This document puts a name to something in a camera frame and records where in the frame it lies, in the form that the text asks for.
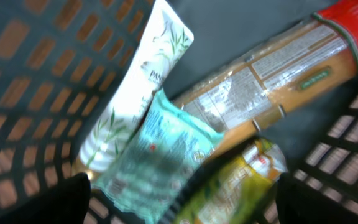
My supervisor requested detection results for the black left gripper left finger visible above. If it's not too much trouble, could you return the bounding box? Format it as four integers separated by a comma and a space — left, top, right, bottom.
0, 174, 91, 224

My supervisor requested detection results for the orange spaghetti package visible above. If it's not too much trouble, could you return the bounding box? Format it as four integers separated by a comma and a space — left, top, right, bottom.
175, 0, 358, 156

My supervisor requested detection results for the green yellow snack packet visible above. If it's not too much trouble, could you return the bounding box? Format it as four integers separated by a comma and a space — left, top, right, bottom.
173, 139, 287, 224

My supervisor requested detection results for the grey plastic shopping basket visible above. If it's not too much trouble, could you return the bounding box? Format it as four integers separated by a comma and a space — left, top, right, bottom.
0, 1, 358, 217

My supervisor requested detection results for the teal wipes packet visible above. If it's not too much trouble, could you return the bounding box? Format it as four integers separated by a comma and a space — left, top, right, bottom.
91, 90, 224, 223

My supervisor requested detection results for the white shampoo tube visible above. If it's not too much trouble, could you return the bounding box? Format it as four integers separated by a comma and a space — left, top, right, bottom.
76, 0, 194, 172

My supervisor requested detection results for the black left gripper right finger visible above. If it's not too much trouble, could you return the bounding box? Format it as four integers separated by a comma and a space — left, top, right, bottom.
275, 173, 358, 224

